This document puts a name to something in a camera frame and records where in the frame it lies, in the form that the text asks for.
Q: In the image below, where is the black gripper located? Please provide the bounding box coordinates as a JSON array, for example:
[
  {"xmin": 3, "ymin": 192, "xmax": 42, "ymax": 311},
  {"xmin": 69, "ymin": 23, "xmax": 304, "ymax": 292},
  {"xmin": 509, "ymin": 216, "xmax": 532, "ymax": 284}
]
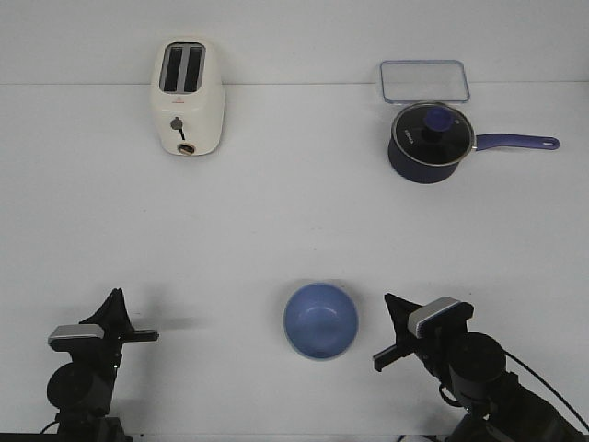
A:
[
  {"xmin": 373, "ymin": 293, "xmax": 449, "ymax": 378},
  {"xmin": 79, "ymin": 288, "xmax": 159, "ymax": 364}
]

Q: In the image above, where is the blue bowl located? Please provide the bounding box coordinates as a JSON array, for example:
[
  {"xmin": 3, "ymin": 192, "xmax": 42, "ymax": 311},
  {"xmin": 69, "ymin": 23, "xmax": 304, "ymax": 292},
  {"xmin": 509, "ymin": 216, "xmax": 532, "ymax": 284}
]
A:
[{"xmin": 283, "ymin": 283, "xmax": 359, "ymax": 360}]

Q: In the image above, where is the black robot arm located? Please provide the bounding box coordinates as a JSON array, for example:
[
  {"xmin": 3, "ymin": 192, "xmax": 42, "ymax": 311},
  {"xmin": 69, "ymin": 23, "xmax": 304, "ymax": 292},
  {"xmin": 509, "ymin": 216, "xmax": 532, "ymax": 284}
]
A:
[
  {"xmin": 373, "ymin": 294, "xmax": 588, "ymax": 441},
  {"xmin": 47, "ymin": 288, "xmax": 159, "ymax": 441}
]

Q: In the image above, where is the dark blue saucepan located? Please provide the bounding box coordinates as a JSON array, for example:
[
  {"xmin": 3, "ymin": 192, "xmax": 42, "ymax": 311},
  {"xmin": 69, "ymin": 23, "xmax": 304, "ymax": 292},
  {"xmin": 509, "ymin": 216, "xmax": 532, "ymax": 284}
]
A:
[{"xmin": 387, "ymin": 134, "xmax": 560, "ymax": 184}]

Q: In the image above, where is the glass pot lid blue knob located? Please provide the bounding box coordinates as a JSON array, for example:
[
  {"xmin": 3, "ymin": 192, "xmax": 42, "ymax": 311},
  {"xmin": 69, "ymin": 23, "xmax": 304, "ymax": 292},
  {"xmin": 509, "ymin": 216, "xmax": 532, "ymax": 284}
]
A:
[{"xmin": 390, "ymin": 102, "xmax": 476, "ymax": 167}]

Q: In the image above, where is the white two-slot toaster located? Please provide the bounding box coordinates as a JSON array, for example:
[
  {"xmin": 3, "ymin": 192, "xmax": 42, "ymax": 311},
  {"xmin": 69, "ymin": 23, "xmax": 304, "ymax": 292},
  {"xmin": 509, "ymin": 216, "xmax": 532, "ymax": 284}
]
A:
[{"xmin": 150, "ymin": 37, "xmax": 225, "ymax": 157}]

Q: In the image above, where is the clear blue-rimmed container lid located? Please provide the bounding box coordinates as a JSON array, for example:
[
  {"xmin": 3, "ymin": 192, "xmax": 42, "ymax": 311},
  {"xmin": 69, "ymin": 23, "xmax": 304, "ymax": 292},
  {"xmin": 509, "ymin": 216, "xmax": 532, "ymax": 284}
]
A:
[{"xmin": 379, "ymin": 60, "xmax": 470, "ymax": 104}]

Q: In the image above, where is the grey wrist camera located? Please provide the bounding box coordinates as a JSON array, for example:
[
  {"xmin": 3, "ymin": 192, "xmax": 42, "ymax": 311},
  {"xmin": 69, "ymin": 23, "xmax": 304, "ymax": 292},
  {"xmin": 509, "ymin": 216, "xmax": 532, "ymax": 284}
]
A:
[
  {"xmin": 48, "ymin": 324, "xmax": 105, "ymax": 352},
  {"xmin": 408, "ymin": 297, "xmax": 474, "ymax": 339}
]

